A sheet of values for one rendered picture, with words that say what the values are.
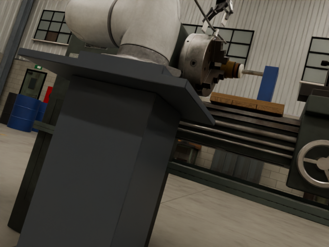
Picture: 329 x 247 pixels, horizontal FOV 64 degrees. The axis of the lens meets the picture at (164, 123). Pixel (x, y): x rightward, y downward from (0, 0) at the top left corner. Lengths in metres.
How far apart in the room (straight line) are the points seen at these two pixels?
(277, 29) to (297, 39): 0.65
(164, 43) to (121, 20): 0.14
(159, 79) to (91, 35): 0.42
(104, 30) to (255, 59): 7.82
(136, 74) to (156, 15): 0.27
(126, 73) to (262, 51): 8.11
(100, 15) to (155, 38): 0.20
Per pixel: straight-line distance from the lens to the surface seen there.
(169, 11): 0.80
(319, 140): 1.01
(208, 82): 1.32
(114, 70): 0.58
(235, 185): 1.00
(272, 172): 7.80
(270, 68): 1.34
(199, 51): 1.31
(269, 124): 1.16
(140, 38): 0.76
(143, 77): 0.54
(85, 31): 0.91
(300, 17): 9.10
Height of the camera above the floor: 0.61
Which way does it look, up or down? 5 degrees up
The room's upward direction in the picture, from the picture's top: 16 degrees clockwise
